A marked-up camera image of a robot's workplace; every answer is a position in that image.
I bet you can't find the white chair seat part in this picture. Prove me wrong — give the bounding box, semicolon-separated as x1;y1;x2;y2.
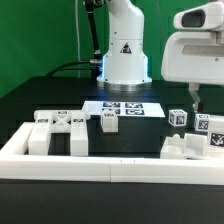
160;133;207;160

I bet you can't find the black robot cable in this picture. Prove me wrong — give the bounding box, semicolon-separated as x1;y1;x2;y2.
46;0;105;78

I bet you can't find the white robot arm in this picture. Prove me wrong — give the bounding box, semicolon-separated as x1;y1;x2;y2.
97;0;224;112

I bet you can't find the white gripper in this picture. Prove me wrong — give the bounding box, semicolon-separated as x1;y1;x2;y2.
161;32;224;112

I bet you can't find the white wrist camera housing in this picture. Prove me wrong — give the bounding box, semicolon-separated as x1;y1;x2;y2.
173;1;224;31

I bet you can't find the white chair back part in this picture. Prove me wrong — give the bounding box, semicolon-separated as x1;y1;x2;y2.
28;110;90;156

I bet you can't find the white tagged cube far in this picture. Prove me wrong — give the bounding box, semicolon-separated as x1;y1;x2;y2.
194;113;210;132

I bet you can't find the white tagged cube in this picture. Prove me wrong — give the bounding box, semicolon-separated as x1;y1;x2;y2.
168;109;187;127
194;113;210;132

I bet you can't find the white tagged cube near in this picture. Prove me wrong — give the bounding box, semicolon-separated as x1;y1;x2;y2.
168;109;187;127

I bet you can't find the white U-shaped obstacle frame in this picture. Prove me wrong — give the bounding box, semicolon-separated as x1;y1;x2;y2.
0;122;224;186

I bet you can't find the white marker sheet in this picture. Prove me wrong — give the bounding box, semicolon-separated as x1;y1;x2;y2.
82;101;165;118

